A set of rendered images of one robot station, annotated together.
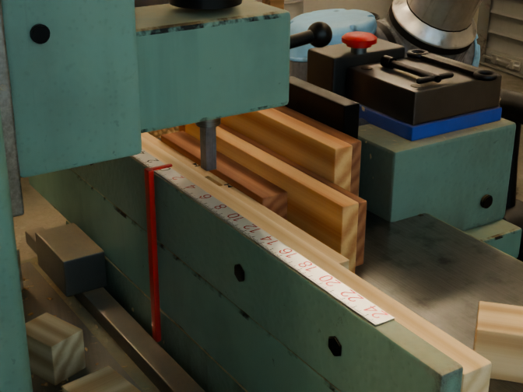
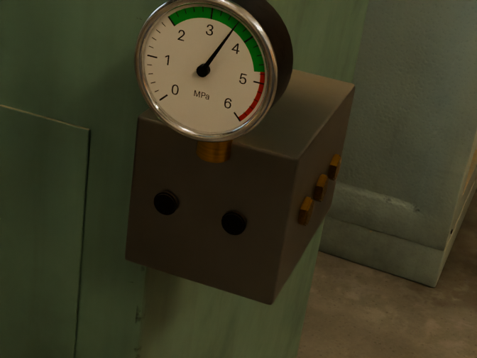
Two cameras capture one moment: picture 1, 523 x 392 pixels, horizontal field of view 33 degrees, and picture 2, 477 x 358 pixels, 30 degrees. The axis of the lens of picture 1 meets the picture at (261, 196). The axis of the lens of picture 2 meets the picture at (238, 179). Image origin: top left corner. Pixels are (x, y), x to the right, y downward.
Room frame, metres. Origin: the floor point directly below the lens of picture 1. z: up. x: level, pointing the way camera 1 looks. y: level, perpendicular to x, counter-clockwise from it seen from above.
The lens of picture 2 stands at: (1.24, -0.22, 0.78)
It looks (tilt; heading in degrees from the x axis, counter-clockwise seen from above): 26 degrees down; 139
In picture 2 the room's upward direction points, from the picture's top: 9 degrees clockwise
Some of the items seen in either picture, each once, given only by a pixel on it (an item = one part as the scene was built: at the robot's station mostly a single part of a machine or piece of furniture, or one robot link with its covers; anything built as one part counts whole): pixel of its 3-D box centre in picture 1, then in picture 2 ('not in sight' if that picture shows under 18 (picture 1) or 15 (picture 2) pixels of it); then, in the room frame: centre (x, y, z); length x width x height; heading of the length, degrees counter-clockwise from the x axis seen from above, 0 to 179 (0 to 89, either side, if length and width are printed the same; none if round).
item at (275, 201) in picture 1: (219, 187); not in sight; (0.65, 0.03, 0.92); 0.16 x 0.02 x 0.04; 33
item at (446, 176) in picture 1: (398, 162); not in sight; (0.73, -0.12, 0.92); 0.15 x 0.13 x 0.09; 33
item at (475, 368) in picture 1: (184, 203); not in sight; (0.61, 0.06, 0.93); 0.60 x 0.02 x 0.05; 33
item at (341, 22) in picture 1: (332, 67); not in sight; (1.44, -0.12, 0.81); 0.17 x 0.15 x 0.18; 119
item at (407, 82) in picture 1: (401, 79); not in sight; (0.73, -0.12, 0.99); 0.13 x 0.11 x 0.06; 33
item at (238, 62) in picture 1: (180, 71); not in sight; (0.61, 0.06, 1.03); 0.14 x 0.07 x 0.09; 123
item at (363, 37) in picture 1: (359, 39); not in sight; (0.75, -0.08, 1.02); 0.03 x 0.03 x 0.01
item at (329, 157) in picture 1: (266, 154); not in sight; (0.68, 0.00, 0.94); 0.20 x 0.02 x 0.08; 33
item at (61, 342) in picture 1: (50, 348); not in sight; (0.58, 0.16, 0.82); 0.04 x 0.03 x 0.03; 53
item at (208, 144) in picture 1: (208, 137); not in sight; (0.62, 0.04, 0.97); 0.01 x 0.01 x 0.05; 33
